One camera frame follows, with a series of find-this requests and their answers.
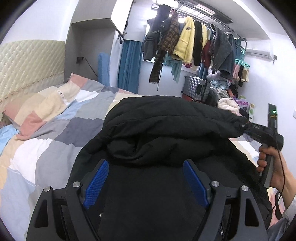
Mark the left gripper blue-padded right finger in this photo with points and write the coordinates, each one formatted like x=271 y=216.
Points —
x=231 y=212

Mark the blue folded board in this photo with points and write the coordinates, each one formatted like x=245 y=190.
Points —
x=103 y=68

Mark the patchwork pastel duvet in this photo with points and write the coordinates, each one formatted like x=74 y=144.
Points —
x=48 y=156

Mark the dark grey hanging jacket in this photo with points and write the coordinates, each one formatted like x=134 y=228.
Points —
x=151 y=40

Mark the teal clip hanger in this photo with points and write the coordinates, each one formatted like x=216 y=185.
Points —
x=239 y=57

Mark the dark denim jacket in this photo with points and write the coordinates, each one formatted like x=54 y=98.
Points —
x=223 y=50

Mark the black belt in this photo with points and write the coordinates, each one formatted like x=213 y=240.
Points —
x=277 y=212

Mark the blue curtain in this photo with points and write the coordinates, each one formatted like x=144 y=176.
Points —
x=129 y=68

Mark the patchwork pillow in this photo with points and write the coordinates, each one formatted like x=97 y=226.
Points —
x=31 y=111

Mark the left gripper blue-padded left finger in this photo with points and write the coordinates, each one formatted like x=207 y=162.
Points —
x=61 y=214

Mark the white wall air conditioner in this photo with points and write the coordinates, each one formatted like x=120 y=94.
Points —
x=261 y=54

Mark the cream bundled blanket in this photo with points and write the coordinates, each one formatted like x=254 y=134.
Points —
x=229 y=104

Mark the white overhead cabinet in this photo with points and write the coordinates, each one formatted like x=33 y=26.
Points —
x=96 y=14

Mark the yellow fleece jacket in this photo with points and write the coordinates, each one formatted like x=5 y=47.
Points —
x=184 y=48

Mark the brown plaid scarf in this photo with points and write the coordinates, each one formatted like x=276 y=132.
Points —
x=169 y=32

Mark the grey hard-shell suitcase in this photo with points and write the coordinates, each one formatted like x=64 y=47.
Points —
x=196 y=88

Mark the teal hanging cloth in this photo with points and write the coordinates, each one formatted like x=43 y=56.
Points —
x=175 y=65

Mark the black padded coat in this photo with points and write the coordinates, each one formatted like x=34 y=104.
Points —
x=146 y=140

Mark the person's right hand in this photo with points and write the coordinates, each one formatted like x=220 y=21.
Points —
x=279 y=165

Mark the ceiling metal drying rack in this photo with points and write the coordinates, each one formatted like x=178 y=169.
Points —
x=205 y=14

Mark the quilted cream headboard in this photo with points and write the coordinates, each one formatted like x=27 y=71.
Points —
x=29 y=66

